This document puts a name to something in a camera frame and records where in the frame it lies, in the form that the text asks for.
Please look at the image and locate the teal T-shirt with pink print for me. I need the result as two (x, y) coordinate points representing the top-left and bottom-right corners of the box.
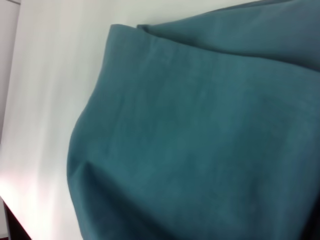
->
(66, 0), (320, 240)

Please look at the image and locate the dark flat edge object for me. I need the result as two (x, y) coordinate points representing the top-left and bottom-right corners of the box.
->
(0, 195), (33, 240)

